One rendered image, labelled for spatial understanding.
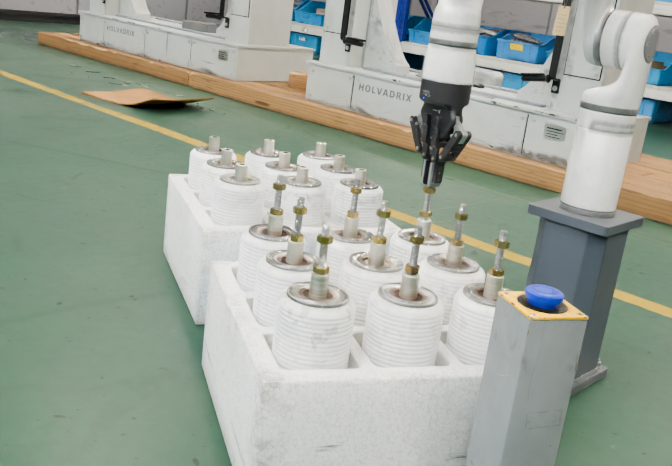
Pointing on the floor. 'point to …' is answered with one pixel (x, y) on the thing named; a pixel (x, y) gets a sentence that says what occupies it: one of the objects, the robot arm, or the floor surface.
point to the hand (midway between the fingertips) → (432, 172)
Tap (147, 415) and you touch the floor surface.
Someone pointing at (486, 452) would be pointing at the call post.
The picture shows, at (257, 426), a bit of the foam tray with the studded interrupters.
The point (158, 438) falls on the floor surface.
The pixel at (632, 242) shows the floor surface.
